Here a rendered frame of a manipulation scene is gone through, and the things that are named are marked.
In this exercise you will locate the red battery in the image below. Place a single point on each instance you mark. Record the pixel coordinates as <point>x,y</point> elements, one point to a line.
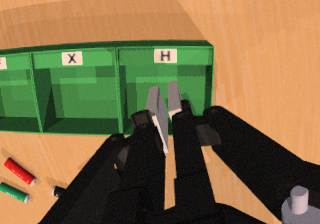
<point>20,171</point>

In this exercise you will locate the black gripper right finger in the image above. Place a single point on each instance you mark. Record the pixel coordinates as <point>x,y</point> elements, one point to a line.
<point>283,182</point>

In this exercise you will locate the green three-compartment bin rack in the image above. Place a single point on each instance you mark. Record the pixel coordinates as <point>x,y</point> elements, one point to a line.
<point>76,95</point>

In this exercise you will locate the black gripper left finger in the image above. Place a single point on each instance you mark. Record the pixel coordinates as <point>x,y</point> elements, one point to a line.
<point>142,185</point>

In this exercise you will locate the green aa battery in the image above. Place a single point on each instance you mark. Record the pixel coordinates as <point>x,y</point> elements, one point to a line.
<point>22,196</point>

